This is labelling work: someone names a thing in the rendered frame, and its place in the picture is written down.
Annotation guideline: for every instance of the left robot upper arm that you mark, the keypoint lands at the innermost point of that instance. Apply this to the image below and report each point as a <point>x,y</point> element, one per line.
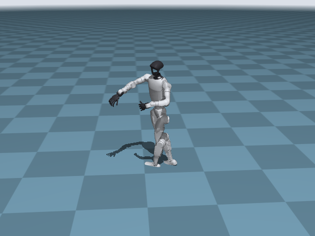
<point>167,87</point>

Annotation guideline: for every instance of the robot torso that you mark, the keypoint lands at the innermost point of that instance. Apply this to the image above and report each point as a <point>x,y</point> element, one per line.
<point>157,93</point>

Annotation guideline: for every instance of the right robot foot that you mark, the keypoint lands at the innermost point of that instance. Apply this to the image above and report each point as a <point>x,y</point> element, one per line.
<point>173,162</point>

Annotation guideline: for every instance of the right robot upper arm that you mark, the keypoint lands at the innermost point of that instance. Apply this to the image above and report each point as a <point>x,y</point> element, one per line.
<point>140,80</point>

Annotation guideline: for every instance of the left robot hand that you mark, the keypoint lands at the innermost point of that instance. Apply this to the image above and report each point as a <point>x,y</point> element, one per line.
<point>142,106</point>

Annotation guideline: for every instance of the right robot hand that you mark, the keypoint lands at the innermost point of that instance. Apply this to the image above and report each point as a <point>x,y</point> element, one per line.
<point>115,98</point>

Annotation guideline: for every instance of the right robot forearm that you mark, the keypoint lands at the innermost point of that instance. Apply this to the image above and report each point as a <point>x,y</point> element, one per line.
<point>126,88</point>

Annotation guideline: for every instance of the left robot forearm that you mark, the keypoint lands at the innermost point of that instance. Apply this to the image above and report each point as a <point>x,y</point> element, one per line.
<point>157,103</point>

